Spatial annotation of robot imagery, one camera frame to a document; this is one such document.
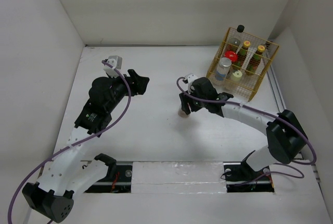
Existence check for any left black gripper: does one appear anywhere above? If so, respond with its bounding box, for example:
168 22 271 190
106 69 148 113

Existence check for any pink-lid spice shaker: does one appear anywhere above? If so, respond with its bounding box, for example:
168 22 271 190
178 108 189 118

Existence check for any silver-lid blue-label shaker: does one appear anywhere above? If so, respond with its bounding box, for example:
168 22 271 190
214 57 232 85

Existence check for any yellow-lid white shaker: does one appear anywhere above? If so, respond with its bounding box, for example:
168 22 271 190
225 70 242 91

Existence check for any red-lid sauce jar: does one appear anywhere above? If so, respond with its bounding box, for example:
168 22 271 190
224 51 238 63

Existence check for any ketchup bottle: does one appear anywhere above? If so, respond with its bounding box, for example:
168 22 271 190
246 45 265 76
234 41 251 70

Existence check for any tall red-label sauce bottle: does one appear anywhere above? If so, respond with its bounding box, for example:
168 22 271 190
228 24 245 53

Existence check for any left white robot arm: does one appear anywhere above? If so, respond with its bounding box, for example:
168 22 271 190
22 69 149 223

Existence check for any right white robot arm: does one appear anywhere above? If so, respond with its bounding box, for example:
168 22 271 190
177 74 309 182

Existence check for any white foam front board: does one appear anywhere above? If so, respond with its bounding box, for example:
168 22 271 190
65 162 331 223

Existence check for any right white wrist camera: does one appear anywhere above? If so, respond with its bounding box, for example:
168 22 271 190
183 73 198 94

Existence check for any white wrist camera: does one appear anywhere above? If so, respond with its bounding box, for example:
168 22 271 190
103 55 123 78
183 73 198 94

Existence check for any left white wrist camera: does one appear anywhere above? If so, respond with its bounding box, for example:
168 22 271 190
103 55 123 78

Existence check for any yellow wire basket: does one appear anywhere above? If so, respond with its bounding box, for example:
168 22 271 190
206 27 279 101

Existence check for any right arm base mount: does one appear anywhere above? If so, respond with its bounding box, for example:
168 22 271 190
220 163 275 193

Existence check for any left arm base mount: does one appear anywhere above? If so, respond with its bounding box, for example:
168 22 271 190
85 163 133 193

